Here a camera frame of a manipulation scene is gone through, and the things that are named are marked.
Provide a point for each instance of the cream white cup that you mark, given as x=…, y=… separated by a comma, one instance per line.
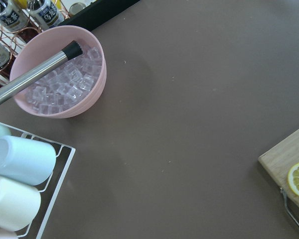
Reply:
x=19, y=204

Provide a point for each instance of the bamboo cutting board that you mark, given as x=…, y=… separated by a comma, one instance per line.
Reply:
x=278, y=160

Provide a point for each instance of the copper wire bottle basket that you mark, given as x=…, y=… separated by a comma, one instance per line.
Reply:
x=13, y=43

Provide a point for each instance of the steel muddler black tip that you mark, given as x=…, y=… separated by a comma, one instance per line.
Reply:
x=20, y=83

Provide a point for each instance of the light blue cup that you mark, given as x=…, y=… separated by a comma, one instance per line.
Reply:
x=25, y=160

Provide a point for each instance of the pink bowl with ice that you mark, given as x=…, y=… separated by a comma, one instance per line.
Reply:
x=70, y=89

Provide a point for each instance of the tea bottle dark label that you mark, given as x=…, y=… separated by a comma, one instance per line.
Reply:
x=12, y=16

